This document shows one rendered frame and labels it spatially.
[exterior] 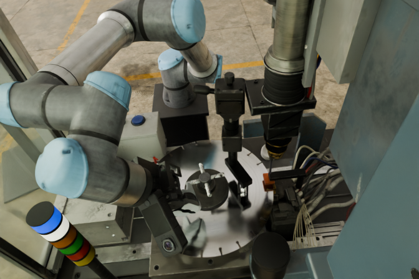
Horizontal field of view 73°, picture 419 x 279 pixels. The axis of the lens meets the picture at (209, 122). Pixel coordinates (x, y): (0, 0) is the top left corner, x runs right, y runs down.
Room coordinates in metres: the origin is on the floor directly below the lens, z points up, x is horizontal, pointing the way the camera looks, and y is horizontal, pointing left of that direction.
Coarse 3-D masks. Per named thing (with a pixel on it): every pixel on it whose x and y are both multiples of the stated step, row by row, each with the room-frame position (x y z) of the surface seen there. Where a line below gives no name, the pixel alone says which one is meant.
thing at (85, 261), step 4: (92, 248) 0.26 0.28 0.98; (88, 252) 0.24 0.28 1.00; (92, 252) 0.25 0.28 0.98; (88, 256) 0.24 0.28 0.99; (92, 256) 0.24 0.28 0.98; (80, 260) 0.23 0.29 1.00; (84, 260) 0.23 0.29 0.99; (88, 260) 0.24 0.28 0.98; (76, 264) 0.23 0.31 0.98; (80, 264) 0.23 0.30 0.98; (84, 264) 0.23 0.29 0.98; (88, 264) 0.23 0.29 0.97
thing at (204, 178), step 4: (200, 164) 0.43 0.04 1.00; (200, 168) 0.42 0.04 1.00; (204, 172) 0.41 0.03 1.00; (200, 176) 0.39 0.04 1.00; (204, 176) 0.39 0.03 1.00; (208, 176) 0.39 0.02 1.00; (212, 176) 0.39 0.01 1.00; (216, 176) 0.39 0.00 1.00; (220, 176) 0.39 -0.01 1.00; (196, 180) 0.38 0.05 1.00; (200, 180) 0.38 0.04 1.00; (204, 180) 0.38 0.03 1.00; (208, 180) 0.38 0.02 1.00; (192, 184) 0.38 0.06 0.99; (200, 184) 0.38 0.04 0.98; (204, 184) 0.37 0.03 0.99; (208, 184) 0.37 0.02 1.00; (208, 188) 0.36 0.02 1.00; (208, 192) 0.35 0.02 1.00; (208, 196) 0.34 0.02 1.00
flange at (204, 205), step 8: (192, 176) 0.42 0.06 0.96; (224, 176) 0.41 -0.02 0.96; (216, 184) 0.39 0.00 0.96; (224, 184) 0.39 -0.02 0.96; (200, 192) 0.37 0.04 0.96; (216, 192) 0.37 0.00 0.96; (224, 192) 0.37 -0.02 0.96; (200, 200) 0.35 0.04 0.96; (208, 200) 0.35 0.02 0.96; (216, 200) 0.35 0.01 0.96; (224, 200) 0.35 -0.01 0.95; (208, 208) 0.33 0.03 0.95
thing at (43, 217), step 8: (32, 208) 0.26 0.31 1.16; (40, 208) 0.26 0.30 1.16; (48, 208) 0.26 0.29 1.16; (56, 208) 0.27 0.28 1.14; (32, 216) 0.25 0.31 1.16; (40, 216) 0.25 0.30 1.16; (48, 216) 0.24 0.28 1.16; (56, 216) 0.25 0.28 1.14; (32, 224) 0.23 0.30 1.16; (40, 224) 0.23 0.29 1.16; (48, 224) 0.24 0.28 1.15; (56, 224) 0.24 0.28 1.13; (40, 232) 0.23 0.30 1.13; (48, 232) 0.23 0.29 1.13
